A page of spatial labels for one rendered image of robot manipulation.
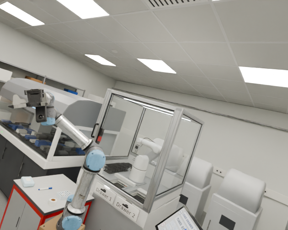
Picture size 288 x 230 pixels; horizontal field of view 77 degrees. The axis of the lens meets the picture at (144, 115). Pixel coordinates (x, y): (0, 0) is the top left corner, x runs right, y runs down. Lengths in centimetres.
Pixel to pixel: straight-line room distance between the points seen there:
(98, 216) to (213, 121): 362
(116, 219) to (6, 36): 478
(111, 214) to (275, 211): 350
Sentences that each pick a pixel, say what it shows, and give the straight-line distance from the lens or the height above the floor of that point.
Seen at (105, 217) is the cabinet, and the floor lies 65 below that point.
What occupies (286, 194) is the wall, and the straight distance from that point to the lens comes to 478.
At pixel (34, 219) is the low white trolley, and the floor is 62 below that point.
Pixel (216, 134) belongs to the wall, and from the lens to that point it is 491.
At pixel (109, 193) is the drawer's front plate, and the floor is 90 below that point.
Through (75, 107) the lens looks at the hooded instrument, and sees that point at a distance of 250.
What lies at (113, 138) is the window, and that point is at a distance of 215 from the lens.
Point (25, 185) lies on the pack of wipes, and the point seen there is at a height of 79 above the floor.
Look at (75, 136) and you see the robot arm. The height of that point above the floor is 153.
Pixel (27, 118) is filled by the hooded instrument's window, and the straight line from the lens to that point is 310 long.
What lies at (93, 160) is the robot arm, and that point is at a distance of 119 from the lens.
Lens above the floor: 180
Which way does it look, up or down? level
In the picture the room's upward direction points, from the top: 18 degrees clockwise
